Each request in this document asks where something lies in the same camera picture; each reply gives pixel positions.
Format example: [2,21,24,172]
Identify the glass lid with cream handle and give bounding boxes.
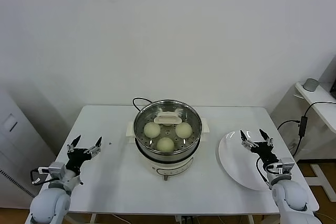
[133,100,203,155]

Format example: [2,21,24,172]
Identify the white side desk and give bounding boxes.
[270,81,336,201]

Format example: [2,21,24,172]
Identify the white steamed baozi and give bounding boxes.
[143,122,161,140]
[174,123,193,140]
[156,137,175,154]

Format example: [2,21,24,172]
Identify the grey monitor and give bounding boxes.
[319,55,336,94]

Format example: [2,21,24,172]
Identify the cream electric cooker base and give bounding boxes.
[128,132,208,183]

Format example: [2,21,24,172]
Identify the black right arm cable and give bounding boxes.
[256,157,271,183]

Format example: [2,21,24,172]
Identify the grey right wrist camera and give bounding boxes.
[266,157,295,175]

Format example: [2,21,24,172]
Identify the black cooker power cord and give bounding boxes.
[132,97,153,113]

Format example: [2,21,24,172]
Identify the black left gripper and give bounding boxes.
[65,134,102,175]

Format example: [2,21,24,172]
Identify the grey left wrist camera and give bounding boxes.
[38,163,67,182]

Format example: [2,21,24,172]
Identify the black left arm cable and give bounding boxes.
[30,168,53,185]

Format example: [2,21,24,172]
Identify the white cabinet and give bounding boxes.
[0,84,57,210]

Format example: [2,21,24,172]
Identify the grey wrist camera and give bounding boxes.
[266,157,295,175]
[38,163,67,182]

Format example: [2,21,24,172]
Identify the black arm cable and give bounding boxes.
[30,168,53,185]
[256,157,271,183]

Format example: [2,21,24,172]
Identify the stainless steel steamer basket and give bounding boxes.
[126,100,211,162]

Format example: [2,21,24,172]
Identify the grey cylinder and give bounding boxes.
[303,78,319,93]

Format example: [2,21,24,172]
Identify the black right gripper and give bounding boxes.
[239,129,279,166]

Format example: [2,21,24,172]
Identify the black cable with adapter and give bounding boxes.
[277,100,336,158]

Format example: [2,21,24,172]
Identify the black white striped strip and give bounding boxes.
[0,169,35,198]

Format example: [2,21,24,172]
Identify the white round plate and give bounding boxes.
[218,130,283,191]

